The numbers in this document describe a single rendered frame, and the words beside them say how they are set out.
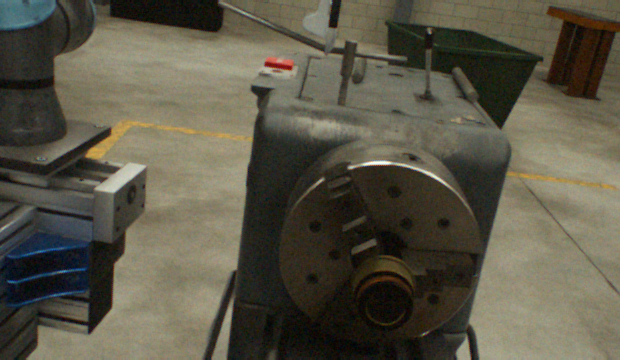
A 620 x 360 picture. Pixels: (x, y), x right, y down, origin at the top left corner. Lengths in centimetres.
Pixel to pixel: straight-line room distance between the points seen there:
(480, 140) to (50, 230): 73
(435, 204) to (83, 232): 56
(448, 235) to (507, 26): 1042
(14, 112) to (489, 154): 77
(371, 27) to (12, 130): 1004
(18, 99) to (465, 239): 71
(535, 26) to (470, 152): 1040
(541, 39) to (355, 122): 1051
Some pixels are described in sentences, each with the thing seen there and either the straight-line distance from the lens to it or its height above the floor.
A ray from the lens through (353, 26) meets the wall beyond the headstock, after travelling 1094.
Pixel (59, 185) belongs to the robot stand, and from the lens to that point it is 110.
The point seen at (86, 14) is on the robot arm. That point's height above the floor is 134.
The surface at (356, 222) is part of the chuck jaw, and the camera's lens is 93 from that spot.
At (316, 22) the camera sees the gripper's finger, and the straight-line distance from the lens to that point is 112.
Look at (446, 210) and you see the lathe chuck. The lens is 99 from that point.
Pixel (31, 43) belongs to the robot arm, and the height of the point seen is 132.
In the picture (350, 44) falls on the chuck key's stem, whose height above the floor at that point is 136.
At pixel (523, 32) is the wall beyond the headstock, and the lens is 1146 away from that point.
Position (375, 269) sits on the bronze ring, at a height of 112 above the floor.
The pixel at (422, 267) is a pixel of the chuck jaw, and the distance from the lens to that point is 96.
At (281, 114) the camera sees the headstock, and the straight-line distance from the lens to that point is 111.
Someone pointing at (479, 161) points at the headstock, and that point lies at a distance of 114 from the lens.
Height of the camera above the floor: 153
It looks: 21 degrees down
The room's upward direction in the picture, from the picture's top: 9 degrees clockwise
